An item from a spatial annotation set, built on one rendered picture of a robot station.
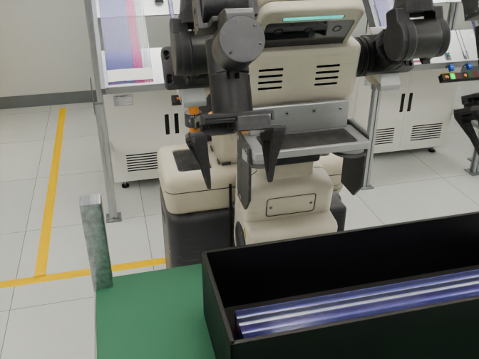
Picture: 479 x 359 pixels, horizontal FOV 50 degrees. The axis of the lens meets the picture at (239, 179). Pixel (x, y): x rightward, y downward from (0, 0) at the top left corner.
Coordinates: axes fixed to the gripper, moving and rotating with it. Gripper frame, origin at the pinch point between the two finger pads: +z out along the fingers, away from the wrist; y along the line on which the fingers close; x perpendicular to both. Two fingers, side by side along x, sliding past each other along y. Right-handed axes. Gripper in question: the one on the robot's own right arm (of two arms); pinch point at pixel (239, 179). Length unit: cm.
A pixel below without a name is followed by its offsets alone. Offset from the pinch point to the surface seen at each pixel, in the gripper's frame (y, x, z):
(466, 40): 177, 181, -57
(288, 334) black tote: -0.4, -17.9, 16.5
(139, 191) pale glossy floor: -6, 236, 8
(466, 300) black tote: 21.4, -18.1, 16.3
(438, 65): 156, 177, -44
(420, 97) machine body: 169, 218, -31
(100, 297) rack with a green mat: -20.9, 9.2, 15.6
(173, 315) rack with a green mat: -10.9, 3.3, 18.4
